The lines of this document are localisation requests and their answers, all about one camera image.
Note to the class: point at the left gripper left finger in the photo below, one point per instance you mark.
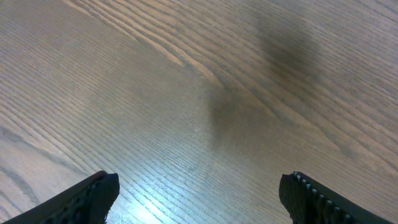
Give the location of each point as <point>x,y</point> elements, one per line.
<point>87,202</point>

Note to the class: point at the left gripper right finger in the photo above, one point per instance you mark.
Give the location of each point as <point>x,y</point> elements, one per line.
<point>309,202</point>

